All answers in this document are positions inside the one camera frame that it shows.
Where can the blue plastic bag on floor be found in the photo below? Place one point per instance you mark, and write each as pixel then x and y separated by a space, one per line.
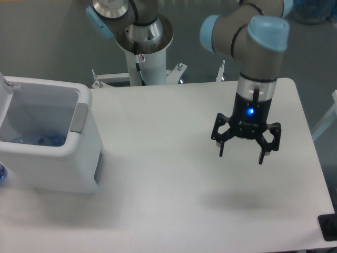
pixel 312 12

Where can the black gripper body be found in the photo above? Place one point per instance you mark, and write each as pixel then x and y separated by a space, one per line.
pixel 249 117

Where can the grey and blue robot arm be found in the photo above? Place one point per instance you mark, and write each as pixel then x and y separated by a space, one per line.
pixel 256 34

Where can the black device at table edge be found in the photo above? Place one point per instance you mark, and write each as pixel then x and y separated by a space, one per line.
pixel 327 224

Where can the clear plastic water bottle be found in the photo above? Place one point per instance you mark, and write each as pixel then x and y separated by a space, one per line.
pixel 49 139

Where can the white frame at right edge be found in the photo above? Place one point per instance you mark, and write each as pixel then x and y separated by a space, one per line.
pixel 325 122

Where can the white trash can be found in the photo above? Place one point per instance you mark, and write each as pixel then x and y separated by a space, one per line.
pixel 35 106

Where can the white pedestal base frame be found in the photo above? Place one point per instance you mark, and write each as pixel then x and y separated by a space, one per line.
pixel 141 74

